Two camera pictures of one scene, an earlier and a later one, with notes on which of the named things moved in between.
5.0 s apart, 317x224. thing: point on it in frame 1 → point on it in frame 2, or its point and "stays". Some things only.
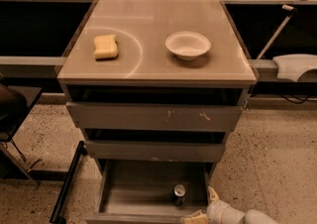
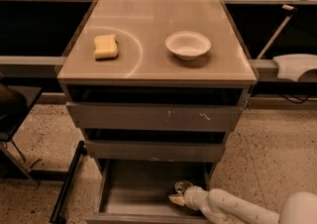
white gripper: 215,211 → 190,194
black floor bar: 79,153 stays
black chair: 16,102 stays
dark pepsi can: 179,191 stays
